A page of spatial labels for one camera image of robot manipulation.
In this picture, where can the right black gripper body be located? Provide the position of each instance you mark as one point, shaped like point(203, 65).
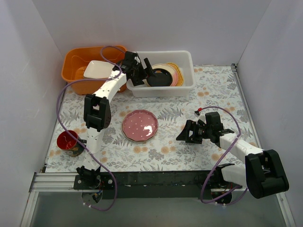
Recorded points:
point(193, 132)

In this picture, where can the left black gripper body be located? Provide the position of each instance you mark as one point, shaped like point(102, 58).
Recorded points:
point(138, 74)

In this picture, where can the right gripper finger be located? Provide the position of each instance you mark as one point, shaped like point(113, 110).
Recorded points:
point(195, 139)
point(188, 133)

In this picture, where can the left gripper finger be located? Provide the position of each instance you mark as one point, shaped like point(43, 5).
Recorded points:
point(137, 77)
point(148, 70)

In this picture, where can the cream floral plate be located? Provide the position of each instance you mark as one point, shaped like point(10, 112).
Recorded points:
point(161, 66)

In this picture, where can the black glossy plate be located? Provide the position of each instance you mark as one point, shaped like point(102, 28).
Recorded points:
point(159, 78)

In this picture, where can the woven bamboo tray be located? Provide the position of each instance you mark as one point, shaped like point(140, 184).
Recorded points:
point(177, 82)

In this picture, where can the maroon scalloped plate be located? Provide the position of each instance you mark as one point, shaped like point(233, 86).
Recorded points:
point(140, 125)

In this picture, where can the cream and pink plate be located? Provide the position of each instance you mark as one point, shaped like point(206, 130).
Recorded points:
point(174, 76)

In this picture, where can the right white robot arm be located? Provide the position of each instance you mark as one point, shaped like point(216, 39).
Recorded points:
point(262, 174)

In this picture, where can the clear plastic bin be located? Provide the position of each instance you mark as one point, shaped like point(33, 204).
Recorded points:
point(182, 59)

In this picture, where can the white rectangular dish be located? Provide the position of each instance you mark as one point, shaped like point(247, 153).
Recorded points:
point(98, 70)

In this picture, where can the floral table mat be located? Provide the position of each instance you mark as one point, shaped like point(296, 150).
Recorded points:
point(216, 90)

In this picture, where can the orange plastic tub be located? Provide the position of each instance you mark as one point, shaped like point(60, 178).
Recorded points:
point(75, 63)

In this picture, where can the red lacquer cup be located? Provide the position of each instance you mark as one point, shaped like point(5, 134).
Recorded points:
point(69, 145)

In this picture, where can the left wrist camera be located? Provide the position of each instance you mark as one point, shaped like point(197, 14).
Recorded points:
point(137, 58)

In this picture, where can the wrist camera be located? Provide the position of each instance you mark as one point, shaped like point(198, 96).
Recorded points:
point(200, 116)
point(137, 58)

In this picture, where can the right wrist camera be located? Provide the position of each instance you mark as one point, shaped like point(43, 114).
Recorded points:
point(200, 116)

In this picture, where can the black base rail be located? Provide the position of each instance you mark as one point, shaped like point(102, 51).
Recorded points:
point(150, 184)

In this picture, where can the aluminium frame rail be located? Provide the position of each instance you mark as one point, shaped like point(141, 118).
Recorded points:
point(53, 182)

